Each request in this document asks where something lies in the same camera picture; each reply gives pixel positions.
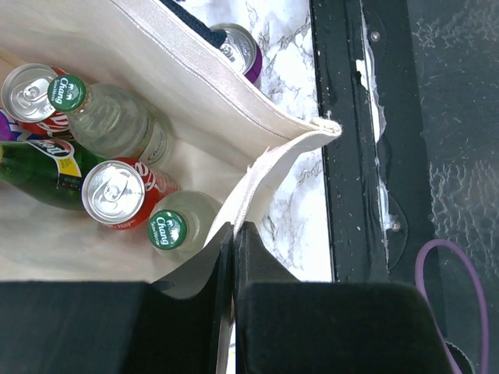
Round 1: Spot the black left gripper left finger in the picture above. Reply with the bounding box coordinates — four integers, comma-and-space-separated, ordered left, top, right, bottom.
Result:
1, 224, 233, 373

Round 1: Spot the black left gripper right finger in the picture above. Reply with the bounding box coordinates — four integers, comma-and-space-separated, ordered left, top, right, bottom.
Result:
234, 222, 451, 373

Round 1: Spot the red cola can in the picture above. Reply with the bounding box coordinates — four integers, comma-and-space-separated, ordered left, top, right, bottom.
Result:
81, 157, 180, 231
2, 63, 73, 139

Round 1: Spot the cream canvas tote bag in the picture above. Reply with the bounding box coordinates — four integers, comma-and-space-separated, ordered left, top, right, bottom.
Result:
1, 1, 342, 298

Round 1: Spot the green glass bottle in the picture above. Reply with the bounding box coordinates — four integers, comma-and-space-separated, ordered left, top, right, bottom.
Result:
1, 139, 105, 210

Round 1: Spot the clear plastic bottle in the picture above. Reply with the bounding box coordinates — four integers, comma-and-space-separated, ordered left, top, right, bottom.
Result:
48, 74, 173, 164

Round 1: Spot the purple soda can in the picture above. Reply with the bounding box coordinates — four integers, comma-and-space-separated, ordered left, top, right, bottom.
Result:
0, 108, 22, 141
210, 23, 263, 89

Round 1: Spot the black mounting rail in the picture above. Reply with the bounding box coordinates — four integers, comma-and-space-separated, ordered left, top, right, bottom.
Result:
310, 1, 434, 284

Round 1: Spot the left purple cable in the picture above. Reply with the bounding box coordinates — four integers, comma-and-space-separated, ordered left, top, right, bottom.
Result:
414, 238, 490, 374

